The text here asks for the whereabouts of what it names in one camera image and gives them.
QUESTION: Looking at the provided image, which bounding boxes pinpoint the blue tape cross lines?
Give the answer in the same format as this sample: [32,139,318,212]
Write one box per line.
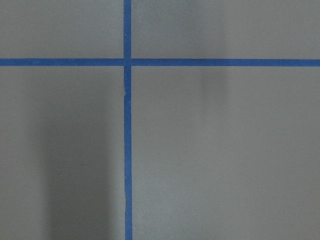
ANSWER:
[0,0,320,240]

